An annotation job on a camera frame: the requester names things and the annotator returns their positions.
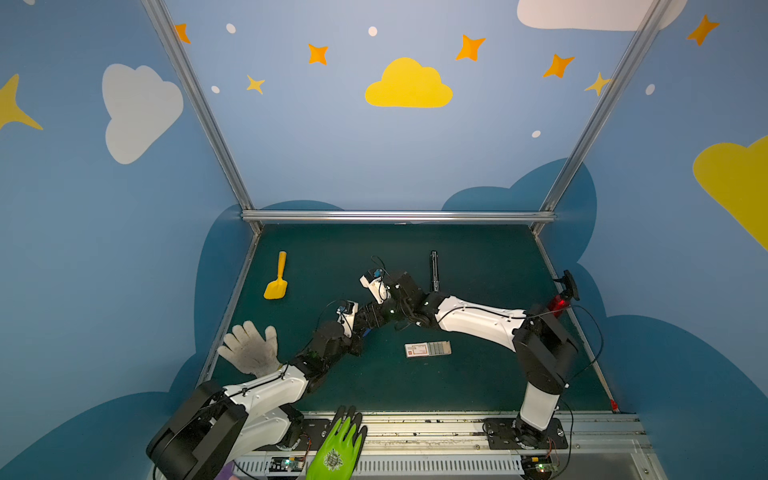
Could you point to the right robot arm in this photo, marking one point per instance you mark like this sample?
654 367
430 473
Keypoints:
544 348

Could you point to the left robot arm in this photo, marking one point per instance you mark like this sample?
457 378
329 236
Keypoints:
216 424

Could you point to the yellow toy shovel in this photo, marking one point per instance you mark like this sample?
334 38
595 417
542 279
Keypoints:
277 288

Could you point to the white cotton glove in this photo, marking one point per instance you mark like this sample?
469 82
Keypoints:
251 352

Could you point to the green black work glove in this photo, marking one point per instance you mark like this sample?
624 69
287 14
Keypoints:
337 457

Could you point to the red black clamp tool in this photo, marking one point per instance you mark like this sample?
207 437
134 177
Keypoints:
569 292

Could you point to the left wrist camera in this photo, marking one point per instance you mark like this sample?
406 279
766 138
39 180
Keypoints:
346 316

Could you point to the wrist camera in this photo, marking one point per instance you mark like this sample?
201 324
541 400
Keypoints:
373 280
346 316

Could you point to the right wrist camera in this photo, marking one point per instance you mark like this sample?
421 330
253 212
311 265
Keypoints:
373 280

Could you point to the aluminium frame back bar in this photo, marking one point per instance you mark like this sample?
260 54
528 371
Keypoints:
501 217

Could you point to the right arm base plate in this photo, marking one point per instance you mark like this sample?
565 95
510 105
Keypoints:
514 433

